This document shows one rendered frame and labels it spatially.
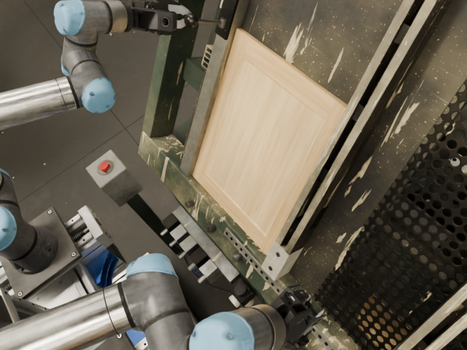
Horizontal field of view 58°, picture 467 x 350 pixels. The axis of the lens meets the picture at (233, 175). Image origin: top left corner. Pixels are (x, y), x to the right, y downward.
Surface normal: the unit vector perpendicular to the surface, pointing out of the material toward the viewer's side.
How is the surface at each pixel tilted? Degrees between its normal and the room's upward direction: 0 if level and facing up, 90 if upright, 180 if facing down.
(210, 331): 29
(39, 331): 13
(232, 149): 56
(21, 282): 0
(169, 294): 37
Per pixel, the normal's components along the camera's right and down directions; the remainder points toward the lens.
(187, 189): -0.73, 0.25
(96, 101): 0.47, 0.73
